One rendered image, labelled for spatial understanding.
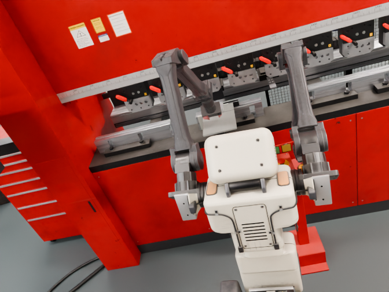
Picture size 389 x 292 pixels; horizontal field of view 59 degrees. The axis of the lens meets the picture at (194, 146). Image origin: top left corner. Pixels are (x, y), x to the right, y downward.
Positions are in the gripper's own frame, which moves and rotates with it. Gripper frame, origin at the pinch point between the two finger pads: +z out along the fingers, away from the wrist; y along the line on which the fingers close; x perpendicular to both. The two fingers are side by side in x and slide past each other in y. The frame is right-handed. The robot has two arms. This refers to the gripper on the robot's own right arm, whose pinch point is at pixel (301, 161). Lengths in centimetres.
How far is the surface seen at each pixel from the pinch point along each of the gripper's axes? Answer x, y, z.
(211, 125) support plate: 40, 25, -16
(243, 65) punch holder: 16, 46, -33
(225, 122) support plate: 32.9, 24.6, -16.2
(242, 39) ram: 14, 49, -46
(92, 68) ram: 94, 54, -52
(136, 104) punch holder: 80, 47, -25
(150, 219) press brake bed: 101, 15, 50
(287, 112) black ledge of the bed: -2.3, 35.0, -0.6
